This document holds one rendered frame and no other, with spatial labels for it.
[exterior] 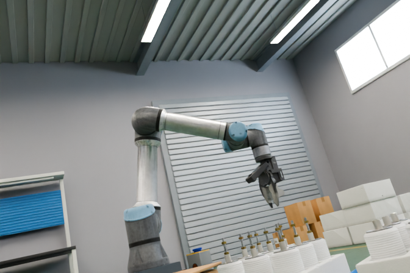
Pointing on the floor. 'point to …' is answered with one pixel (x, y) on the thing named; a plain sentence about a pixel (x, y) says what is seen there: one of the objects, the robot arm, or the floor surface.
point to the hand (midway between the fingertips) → (273, 204)
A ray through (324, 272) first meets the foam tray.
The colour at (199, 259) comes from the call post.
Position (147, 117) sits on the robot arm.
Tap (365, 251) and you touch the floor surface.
